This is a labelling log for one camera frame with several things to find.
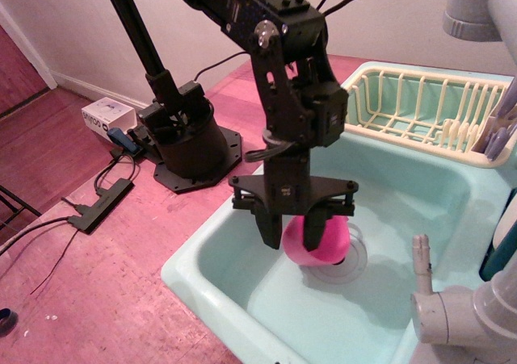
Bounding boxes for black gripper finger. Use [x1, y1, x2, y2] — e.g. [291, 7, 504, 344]
[254, 206, 283, 249]
[303, 207, 327, 252]

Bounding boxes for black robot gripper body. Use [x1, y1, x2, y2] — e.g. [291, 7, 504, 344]
[229, 150, 359, 218]

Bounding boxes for pink plastic cup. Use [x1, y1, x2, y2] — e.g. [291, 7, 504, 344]
[281, 215, 351, 266]

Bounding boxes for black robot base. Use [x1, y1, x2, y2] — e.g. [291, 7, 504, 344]
[110, 0, 242, 194]

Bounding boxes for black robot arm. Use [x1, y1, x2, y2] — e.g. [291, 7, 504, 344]
[183, 0, 358, 251]

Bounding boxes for teal plastic sink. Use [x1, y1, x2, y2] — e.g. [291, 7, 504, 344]
[162, 128, 516, 363]

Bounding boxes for clear sink drain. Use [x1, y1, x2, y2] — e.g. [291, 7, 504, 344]
[306, 223, 368, 285]

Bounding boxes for cream dish drying rack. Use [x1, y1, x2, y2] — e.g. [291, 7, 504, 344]
[343, 62, 516, 168]

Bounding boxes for blue clamp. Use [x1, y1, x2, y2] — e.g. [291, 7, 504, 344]
[107, 128, 142, 157]

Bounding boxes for white plastic faucet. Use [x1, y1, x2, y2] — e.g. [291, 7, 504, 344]
[410, 235, 516, 363]

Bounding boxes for black USB hub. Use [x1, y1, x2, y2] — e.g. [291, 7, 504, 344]
[61, 178, 134, 234]

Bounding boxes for white Oculus box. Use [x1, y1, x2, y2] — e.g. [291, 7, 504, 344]
[82, 97, 137, 140]

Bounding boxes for purple utensils in rack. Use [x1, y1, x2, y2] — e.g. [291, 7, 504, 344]
[482, 77, 516, 161]

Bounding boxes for black metal stand leg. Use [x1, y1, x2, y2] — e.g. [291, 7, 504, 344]
[0, 186, 42, 229]

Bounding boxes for black tape roll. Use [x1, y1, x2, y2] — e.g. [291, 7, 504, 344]
[0, 308, 19, 337]

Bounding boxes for black power cable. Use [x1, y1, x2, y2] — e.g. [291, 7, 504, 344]
[194, 50, 254, 83]

